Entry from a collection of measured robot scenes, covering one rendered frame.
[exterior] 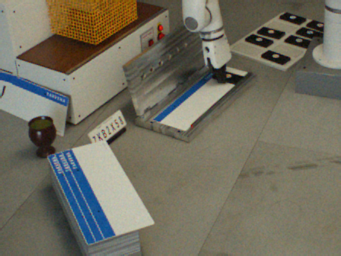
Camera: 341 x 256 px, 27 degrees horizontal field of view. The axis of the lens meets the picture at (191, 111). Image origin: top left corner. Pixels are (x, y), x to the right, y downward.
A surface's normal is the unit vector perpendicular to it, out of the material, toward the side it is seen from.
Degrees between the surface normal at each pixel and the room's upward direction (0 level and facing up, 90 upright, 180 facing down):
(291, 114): 0
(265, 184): 0
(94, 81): 90
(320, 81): 90
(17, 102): 69
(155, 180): 0
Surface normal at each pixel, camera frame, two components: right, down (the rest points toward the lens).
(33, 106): -0.57, 0.12
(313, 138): -0.04, -0.84
